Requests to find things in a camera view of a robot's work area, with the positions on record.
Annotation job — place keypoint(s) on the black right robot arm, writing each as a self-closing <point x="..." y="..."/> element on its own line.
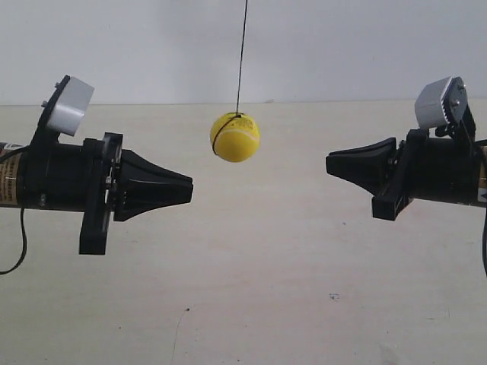
<point x="419" y="167"/>

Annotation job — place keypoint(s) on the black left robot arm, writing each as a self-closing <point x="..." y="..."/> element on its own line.
<point x="51" y="177"/>

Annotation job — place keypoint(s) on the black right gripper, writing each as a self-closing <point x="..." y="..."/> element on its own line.
<point x="387" y="183"/>

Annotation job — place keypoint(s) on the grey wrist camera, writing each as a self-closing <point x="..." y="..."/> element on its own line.
<point x="63" y="111"/>
<point x="443" y="104"/>

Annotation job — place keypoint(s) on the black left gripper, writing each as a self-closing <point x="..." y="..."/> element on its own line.
<point x="146" y="194"/>

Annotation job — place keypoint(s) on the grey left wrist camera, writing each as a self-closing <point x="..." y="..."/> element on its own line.
<point x="63" y="111"/>

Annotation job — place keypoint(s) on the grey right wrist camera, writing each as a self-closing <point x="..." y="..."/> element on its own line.
<point x="443" y="104"/>

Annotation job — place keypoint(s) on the yellow tennis ball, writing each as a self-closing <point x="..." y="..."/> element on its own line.
<point x="234" y="137"/>

